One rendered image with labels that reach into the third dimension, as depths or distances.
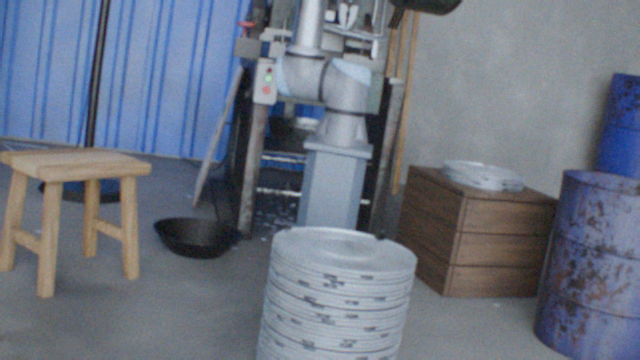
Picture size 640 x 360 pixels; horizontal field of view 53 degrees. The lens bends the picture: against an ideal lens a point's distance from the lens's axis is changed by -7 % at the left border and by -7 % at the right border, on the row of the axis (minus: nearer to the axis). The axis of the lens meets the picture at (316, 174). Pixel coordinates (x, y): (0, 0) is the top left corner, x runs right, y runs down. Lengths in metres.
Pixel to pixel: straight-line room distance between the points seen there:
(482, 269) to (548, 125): 2.33
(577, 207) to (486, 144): 2.43
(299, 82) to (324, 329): 0.83
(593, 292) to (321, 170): 0.81
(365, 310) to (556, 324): 0.80
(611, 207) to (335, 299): 0.85
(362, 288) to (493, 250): 1.04
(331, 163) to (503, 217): 0.64
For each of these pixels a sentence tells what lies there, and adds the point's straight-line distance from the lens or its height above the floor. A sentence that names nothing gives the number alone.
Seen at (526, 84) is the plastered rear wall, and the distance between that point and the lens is 4.36.
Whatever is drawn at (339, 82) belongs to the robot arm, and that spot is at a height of 0.62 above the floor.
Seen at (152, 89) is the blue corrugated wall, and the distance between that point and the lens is 3.79.
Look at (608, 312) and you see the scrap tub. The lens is 1.91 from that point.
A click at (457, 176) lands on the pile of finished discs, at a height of 0.36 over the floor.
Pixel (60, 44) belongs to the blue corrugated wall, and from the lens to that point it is 3.86.
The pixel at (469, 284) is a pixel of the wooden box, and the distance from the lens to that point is 2.25.
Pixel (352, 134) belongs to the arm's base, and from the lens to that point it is 1.89.
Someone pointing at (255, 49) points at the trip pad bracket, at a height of 0.67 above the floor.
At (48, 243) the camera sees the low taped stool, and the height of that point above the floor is 0.14.
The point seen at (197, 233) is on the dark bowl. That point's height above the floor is 0.03.
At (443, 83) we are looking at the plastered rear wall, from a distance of 4.13.
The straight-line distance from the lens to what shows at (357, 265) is 1.31.
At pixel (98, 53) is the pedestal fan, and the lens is 2.82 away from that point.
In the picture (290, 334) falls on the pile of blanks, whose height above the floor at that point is 0.16.
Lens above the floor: 0.70
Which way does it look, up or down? 10 degrees down
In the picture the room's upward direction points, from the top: 9 degrees clockwise
